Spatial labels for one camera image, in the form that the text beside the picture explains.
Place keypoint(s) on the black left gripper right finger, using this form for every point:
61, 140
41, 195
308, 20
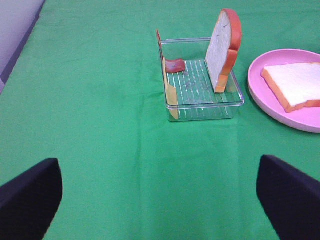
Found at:
290, 199

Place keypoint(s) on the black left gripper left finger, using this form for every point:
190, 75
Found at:
29, 202

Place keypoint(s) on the toast bread slice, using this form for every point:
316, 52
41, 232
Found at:
295, 85
223, 48

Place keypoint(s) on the bacon strip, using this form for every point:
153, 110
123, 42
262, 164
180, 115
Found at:
171, 66

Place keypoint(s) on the pink round plate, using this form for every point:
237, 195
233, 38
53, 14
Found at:
306, 119

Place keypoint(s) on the green tablecloth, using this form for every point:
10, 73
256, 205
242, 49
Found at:
87, 90

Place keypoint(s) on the clear left plastic container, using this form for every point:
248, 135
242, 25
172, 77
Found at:
196, 99

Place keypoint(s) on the yellow cheese slice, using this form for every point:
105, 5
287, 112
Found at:
170, 93

